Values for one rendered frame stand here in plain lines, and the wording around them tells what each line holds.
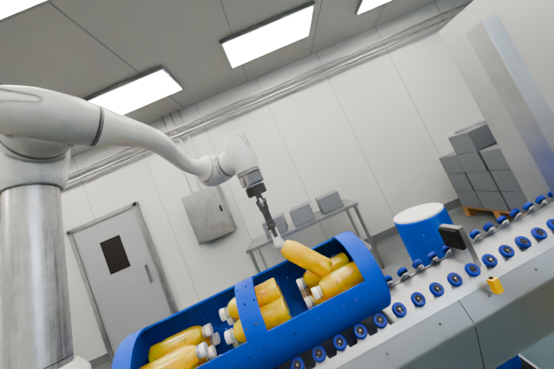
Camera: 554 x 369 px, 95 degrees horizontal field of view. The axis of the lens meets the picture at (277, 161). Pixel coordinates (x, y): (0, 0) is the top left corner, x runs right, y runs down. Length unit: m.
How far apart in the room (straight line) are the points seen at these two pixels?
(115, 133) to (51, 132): 0.12
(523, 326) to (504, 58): 0.90
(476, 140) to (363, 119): 1.64
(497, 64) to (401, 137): 3.86
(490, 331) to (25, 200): 1.37
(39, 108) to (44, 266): 0.32
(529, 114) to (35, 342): 1.26
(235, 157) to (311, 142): 3.50
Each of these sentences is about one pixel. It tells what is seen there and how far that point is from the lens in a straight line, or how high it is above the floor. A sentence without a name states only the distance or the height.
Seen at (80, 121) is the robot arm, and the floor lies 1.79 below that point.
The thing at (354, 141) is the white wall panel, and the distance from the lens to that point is 4.51.
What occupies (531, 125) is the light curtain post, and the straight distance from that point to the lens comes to 1.01.
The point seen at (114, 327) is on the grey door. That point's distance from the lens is 5.52.
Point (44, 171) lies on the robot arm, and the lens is 0.78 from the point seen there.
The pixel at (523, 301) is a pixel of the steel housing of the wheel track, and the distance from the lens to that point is 1.27.
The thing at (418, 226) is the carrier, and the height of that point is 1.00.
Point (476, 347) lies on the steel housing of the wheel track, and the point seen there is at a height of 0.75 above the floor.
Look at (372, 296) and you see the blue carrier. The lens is 0.96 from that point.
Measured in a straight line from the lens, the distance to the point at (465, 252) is 1.25.
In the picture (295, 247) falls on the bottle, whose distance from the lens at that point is 0.96.
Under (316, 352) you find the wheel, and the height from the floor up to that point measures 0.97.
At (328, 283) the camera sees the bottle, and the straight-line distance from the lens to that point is 0.96.
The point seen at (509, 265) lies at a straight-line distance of 1.25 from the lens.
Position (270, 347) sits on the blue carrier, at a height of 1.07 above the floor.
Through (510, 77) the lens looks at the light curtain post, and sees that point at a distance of 1.00.
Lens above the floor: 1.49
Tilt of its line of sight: 5 degrees up
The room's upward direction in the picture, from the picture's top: 24 degrees counter-clockwise
